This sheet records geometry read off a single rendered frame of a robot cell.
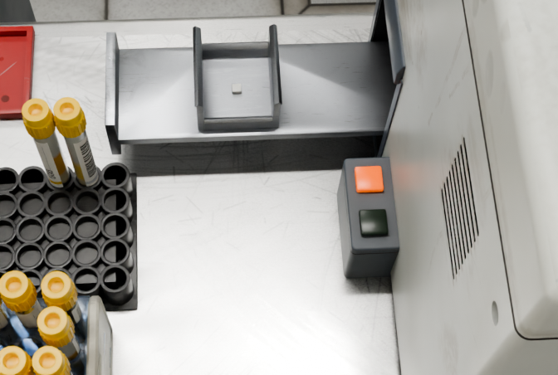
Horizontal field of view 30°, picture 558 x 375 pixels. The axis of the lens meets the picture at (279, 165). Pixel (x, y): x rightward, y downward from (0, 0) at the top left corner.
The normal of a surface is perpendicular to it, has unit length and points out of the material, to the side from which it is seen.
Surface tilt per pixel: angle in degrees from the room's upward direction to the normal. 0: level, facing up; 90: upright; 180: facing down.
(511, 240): 89
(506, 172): 89
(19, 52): 0
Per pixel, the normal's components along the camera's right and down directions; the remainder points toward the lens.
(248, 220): 0.04, -0.44
